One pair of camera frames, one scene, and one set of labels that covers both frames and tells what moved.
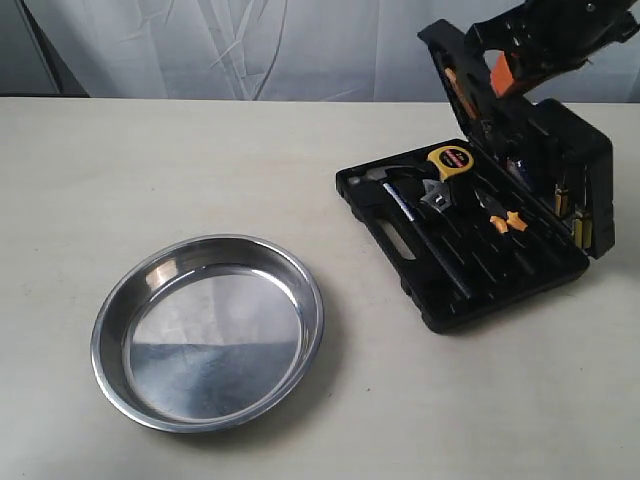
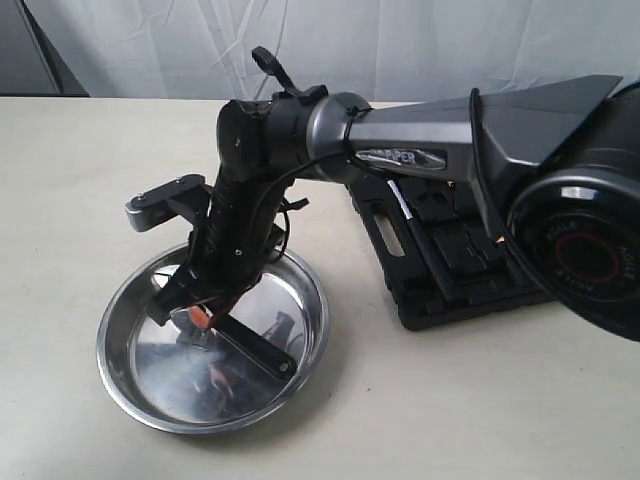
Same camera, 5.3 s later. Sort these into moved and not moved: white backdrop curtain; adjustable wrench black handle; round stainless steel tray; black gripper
Moved: adjustable wrench black handle; black gripper
Not moved: white backdrop curtain; round stainless steel tray
